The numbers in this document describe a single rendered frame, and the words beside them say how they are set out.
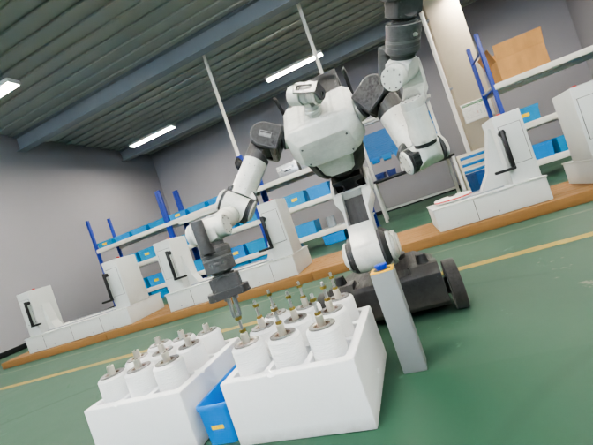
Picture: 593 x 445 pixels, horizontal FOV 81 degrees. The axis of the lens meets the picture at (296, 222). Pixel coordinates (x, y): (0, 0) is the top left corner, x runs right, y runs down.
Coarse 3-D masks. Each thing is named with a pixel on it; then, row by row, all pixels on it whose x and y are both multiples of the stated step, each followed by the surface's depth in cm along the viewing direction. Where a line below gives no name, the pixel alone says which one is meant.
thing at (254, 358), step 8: (256, 344) 97; (264, 344) 100; (232, 352) 99; (240, 352) 96; (248, 352) 96; (256, 352) 97; (264, 352) 99; (240, 360) 97; (248, 360) 96; (256, 360) 96; (264, 360) 98; (240, 368) 97; (248, 368) 96; (256, 368) 96; (264, 368) 97; (240, 376) 99
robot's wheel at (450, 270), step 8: (440, 264) 145; (448, 264) 134; (448, 272) 132; (456, 272) 131; (448, 280) 131; (456, 280) 130; (456, 288) 129; (464, 288) 129; (456, 296) 130; (464, 296) 129; (456, 304) 132; (464, 304) 131
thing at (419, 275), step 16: (400, 256) 183; (416, 256) 142; (352, 272) 193; (368, 272) 179; (400, 272) 147; (416, 272) 137; (432, 272) 134; (352, 288) 145; (368, 288) 142; (416, 288) 136; (432, 288) 134; (448, 288) 136; (368, 304) 141; (416, 304) 136; (432, 304) 135; (448, 304) 135
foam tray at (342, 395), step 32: (352, 352) 87; (384, 352) 117; (224, 384) 95; (256, 384) 92; (288, 384) 89; (320, 384) 87; (352, 384) 84; (256, 416) 93; (288, 416) 90; (320, 416) 88; (352, 416) 85
